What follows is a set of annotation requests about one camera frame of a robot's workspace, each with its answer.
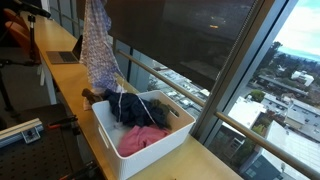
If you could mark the white plastic storage container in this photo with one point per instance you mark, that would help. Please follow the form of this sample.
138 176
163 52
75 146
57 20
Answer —
150 156

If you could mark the black perforated breadboard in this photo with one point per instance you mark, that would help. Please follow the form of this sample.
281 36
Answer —
40 160

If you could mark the black stand leg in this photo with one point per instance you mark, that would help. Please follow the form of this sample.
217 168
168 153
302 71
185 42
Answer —
4 90

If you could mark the olive green fabric piece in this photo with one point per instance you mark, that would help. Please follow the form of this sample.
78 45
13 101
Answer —
161 108

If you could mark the white table leg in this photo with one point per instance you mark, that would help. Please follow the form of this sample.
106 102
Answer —
50 83

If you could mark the silver laptop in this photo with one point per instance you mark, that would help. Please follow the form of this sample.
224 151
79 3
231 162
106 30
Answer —
60 57

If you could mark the navy blue cloth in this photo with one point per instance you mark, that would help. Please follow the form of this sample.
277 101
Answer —
133 110

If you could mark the purple checkered cloth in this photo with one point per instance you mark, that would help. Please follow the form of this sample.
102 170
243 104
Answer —
96 50

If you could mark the dark roller blind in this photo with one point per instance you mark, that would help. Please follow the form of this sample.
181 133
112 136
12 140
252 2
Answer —
186 33

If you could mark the orange chair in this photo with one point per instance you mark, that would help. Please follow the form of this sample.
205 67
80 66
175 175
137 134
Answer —
20 33

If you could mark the magenta pink cloth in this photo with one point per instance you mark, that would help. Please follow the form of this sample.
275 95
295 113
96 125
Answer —
140 140

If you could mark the metal window handrail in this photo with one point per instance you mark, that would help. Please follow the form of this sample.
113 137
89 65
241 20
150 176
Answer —
266 144

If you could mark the aluminium extrusion rail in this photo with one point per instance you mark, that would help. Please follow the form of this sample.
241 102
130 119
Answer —
13 133

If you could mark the red black clamp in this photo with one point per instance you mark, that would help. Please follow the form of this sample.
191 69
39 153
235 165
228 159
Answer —
65 121

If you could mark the grey window frame post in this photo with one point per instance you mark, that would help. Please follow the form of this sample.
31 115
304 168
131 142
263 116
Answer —
235 66

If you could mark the black camera tripod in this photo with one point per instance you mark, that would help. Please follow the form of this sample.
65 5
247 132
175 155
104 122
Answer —
32 43

